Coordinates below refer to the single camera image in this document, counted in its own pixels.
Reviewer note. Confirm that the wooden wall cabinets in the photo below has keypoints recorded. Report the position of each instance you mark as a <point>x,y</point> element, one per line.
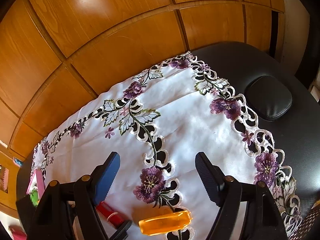
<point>59,55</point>

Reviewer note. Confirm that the black padded headrest cushion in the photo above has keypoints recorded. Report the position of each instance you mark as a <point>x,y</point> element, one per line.
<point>269,97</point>

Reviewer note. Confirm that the orange translucent block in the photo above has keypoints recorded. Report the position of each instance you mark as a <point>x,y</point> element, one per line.
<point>165,223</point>

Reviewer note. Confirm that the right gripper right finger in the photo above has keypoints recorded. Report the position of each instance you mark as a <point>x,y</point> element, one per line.
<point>224,191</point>

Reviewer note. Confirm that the red lighter tube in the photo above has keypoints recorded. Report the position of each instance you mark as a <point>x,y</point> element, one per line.
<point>112,216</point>

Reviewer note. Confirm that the white floral embroidered tablecloth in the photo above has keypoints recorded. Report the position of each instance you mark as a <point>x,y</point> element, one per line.
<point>157,121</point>

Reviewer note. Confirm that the lime green round toy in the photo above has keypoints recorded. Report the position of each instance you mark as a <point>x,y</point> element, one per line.
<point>34,197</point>

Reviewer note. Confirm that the pink white shallow box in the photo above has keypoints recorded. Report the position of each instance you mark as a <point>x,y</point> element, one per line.
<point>36,183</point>

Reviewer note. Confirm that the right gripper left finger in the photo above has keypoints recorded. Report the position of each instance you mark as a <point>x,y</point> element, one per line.
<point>89,191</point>

